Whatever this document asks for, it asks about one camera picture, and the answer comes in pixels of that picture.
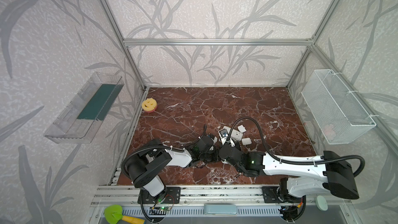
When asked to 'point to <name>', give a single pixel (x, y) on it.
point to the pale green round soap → (321, 203)
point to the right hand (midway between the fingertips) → (220, 138)
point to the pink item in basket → (329, 131)
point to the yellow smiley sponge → (149, 104)
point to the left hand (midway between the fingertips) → (226, 154)
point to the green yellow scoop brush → (113, 214)
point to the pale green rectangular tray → (219, 209)
